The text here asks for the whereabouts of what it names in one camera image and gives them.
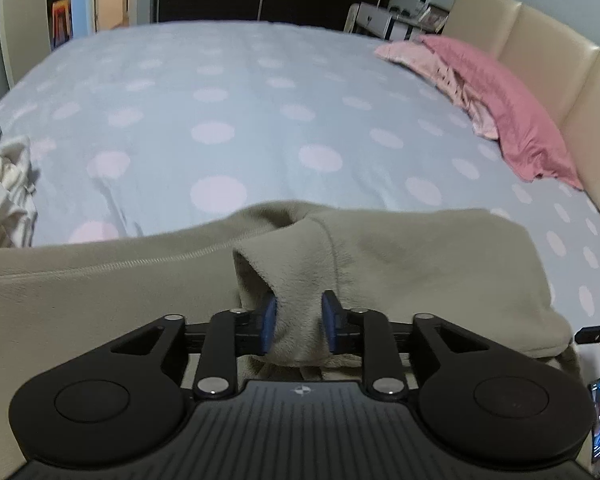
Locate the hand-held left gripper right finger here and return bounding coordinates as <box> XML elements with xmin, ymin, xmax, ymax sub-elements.
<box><xmin>321</xmin><ymin>290</ymin><xmax>491</xmax><ymax>401</ymax></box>

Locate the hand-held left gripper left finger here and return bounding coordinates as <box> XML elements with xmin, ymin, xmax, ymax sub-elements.
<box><xmin>110</xmin><ymin>291</ymin><xmax>279</xmax><ymax>401</ymax></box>

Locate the olive green sweatshirt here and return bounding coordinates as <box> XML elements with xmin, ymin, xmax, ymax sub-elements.
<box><xmin>0</xmin><ymin>201</ymin><xmax>581</xmax><ymax>480</ymax></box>

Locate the light pink ruffled pillow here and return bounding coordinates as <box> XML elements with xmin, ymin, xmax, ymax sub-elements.
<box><xmin>375</xmin><ymin>40</ymin><xmax>501</xmax><ymax>141</ymax></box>

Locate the cream cloth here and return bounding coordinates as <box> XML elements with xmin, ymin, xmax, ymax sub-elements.
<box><xmin>0</xmin><ymin>135</ymin><xmax>38</xmax><ymax>248</ymax></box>

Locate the beige padded headboard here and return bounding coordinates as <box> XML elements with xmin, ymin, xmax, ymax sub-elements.
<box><xmin>442</xmin><ymin>0</ymin><xmax>600</xmax><ymax>241</ymax></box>

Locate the white nightstand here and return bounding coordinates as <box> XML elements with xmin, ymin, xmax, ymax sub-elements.
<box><xmin>347</xmin><ymin>0</ymin><xmax>451</xmax><ymax>43</ymax></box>

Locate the white door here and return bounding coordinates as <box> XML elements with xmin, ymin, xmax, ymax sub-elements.
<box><xmin>0</xmin><ymin>0</ymin><xmax>51</xmax><ymax>86</ymax></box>

